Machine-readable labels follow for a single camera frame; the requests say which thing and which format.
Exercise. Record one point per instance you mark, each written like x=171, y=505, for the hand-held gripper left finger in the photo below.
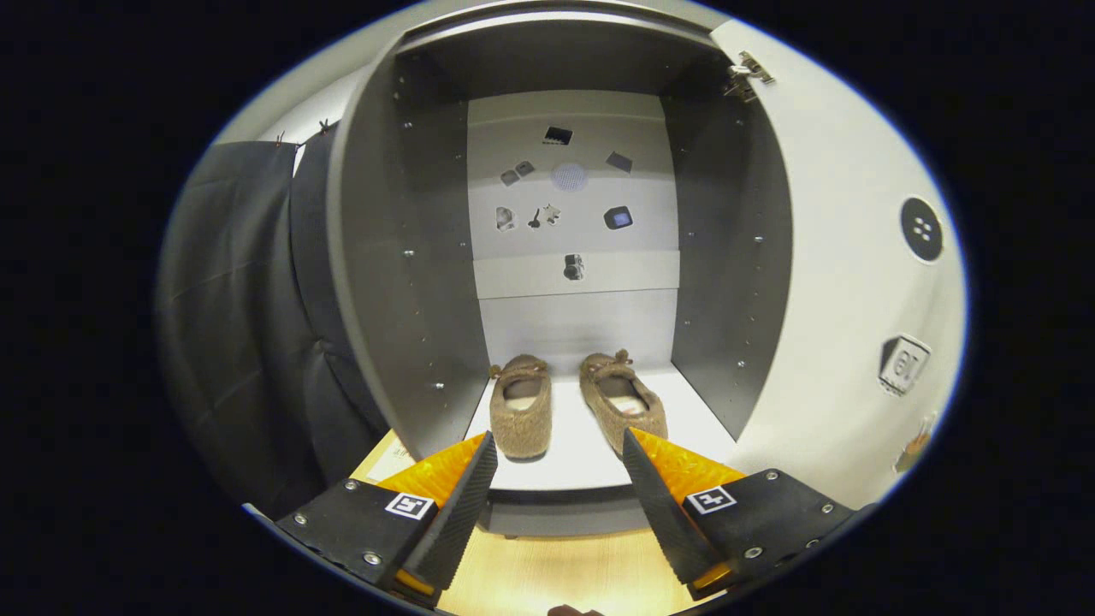
x=458, y=513

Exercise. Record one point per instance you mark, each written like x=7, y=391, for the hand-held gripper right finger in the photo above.
x=663, y=509

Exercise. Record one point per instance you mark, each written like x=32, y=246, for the brown fuzzy shoe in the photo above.
x=637, y=419
x=520, y=428

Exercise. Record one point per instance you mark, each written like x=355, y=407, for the dark grey shoe cabinet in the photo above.
x=411, y=299

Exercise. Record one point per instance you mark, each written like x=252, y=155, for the beige shoe cabinet door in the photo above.
x=838, y=299

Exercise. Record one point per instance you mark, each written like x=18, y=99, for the black backdrop cloth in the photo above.
x=231, y=299

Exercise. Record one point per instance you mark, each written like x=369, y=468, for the row of backdrop clips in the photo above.
x=324, y=127

